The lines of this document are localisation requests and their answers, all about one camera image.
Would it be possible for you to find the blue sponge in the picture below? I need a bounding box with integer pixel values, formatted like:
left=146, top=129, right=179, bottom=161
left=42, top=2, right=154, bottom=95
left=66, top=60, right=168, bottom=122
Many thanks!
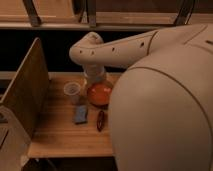
left=74, top=105, right=88, bottom=124

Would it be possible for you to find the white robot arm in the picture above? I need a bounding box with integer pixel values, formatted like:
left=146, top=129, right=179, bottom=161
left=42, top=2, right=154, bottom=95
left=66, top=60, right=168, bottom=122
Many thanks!
left=69, top=24, right=213, bottom=171

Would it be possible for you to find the orange ceramic bowl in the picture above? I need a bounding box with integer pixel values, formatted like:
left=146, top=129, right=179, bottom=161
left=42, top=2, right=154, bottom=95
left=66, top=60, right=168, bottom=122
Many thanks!
left=87, top=83, right=112, bottom=106

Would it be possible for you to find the upper wooden shelf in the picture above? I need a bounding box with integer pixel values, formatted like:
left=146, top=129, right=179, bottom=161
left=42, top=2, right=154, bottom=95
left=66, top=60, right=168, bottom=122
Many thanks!
left=0, top=0, right=213, bottom=31

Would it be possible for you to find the left wooden divider panel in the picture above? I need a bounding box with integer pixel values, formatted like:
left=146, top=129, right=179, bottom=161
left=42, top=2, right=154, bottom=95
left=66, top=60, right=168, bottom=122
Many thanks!
left=0, top=38, right=49, bottom=141

